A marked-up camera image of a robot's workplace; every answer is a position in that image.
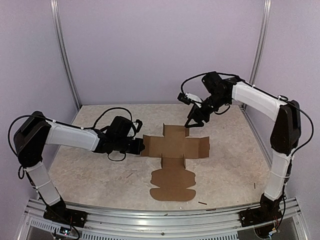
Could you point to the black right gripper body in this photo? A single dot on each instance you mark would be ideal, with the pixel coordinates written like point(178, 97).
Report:
point(217, 102)

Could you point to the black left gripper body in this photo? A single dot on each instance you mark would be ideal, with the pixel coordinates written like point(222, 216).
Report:
point(122, 146)

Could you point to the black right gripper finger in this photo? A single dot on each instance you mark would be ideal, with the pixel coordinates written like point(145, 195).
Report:
point(194, 124)
point(192, 115)

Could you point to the brown cardboard box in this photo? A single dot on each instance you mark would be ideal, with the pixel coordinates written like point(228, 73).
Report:
point(172, 181)

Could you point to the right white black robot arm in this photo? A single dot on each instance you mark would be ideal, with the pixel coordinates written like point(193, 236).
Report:
point(284, 137)

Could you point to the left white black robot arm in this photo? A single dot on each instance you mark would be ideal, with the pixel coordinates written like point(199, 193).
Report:
point(39, 133)

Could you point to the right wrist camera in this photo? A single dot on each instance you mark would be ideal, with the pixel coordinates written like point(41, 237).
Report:
point(189, 98)

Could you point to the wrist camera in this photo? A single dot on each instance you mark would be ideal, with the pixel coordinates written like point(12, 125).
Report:
point(136, 126)
point(189, 98)

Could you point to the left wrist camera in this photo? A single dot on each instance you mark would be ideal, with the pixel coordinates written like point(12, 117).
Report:
point(136, 126)

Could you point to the right aluminium corner post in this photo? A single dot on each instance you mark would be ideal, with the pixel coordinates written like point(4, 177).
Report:
point(261, 41)

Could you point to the aluminium corner post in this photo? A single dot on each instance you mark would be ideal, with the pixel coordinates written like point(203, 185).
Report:
point(261, 41)
point(54, 5)

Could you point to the front aluminium frame rail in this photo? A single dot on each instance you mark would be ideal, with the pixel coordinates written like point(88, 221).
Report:
point(105, 223)

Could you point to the left aluminium corner post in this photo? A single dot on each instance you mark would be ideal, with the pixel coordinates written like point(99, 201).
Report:
point(54, 5)

